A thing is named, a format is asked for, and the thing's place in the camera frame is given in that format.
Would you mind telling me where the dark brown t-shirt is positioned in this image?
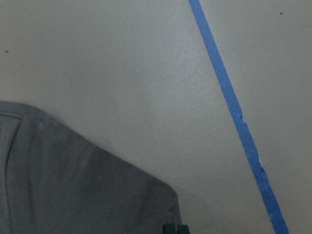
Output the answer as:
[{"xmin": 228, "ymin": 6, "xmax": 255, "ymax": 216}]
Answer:
[{"xmin": 0, "ymin": 101, "xmax": 182, "ymax": 234}]

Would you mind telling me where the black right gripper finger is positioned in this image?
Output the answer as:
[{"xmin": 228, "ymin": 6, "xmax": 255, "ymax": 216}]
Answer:
[{"xmin": 162, "ymin": 224, "xmax": 190, "ymax": 234}]

